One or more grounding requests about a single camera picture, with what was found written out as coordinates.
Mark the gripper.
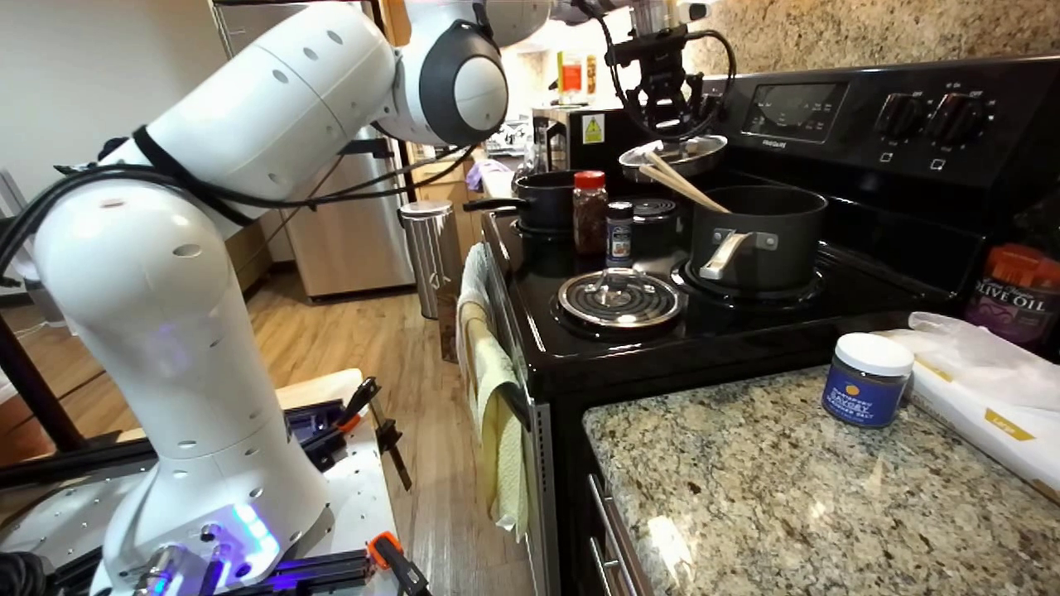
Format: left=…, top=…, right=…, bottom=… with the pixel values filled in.
left=636, top=60, right=695, bottom=138

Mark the glass lid with steel rim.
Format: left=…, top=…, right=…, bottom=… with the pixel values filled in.
left=619, top=134, right=729, bottom=181

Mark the black pot with striped side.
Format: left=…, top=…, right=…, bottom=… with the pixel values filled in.
left=629, top=175, right=693, bottom=251

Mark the stove knob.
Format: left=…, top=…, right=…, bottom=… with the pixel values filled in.
left=927, top=91, right=992, bottom=148
left=876, top=91, right=930, bottom=143

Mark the black electric stove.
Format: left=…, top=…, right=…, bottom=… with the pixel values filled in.
left=480, top=56, right=1060, bottom=596

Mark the blue jar with white lid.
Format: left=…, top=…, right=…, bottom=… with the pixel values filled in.
left=821, top=333, right=915, bottom=429

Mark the wooden spoon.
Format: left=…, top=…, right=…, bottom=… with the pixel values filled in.
left=638, top=163, right=733, bottom=215
left=645, top=150, right=723, bottom=206

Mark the black countertop appliance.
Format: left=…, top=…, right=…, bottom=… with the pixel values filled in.
left=530, top=105, right=632, bottom=175

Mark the orange packet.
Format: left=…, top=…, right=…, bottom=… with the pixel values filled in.
left=557, top=50, right=585, bottom=105

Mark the spice jar with red cap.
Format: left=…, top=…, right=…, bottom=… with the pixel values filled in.
left=573, top=171, right=610, bottom=256

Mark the small spice jar black cap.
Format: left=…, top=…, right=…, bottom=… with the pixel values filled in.
left=605, top=201, right=636, bottom=268

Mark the coil burner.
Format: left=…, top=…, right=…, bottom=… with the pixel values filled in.
left=556, top=267, right=685, bottom=334
left=671, top=252, right=826, bottom=305

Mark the purple cloth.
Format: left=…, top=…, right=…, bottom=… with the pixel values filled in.
left=465, top=158, right=514, bottom=194

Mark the white towel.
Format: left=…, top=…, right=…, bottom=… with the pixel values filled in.
left=456, top=243, right=498, bottom=390

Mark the steel trash can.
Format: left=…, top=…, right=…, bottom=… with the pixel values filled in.
left=397, top=200, right=457, bottom=321

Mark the stainless steel refrigerator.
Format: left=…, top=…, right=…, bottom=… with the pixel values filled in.
left=214, top=0, right=417, bottom=300

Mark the yellow towel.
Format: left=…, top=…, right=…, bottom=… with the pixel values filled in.
left=462, top=300, right=532, bottom=543

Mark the olive oil bottle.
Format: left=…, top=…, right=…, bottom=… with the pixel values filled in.
left=963, top=243, right=1060, bottom=350

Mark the oven door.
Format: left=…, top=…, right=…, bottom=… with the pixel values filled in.
left=482, top=214, right=554, bottom=596

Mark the black and orange clamp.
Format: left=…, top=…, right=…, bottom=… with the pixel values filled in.
left=364, top=531, right=433, bottom=596
left=300, top=377, right=413, bottom=492

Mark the white plastic wrapped package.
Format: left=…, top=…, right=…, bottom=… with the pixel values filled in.
left=876, top=311, right=1060, bottom=504

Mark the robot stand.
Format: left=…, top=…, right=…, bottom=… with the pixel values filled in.
left=0, top=368, right=415, bottom=596

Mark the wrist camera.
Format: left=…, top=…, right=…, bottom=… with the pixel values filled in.
left=607, top=31, right=690, bottom=69

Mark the black saucepan with long handle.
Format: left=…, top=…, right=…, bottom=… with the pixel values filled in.
left=463, top=170, right=581, bottom=235

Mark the black pot with silver handle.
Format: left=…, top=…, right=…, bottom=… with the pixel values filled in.
left=689, top=185, right=830, bottom=293

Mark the oven door handle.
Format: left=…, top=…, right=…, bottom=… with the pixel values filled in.
left=487, top=248, right=532, bottom=433

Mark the drawer handle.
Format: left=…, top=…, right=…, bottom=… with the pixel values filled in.
left=586, top=473, right=655, bottom=596
left=589, top=536, right=620, bottom=596

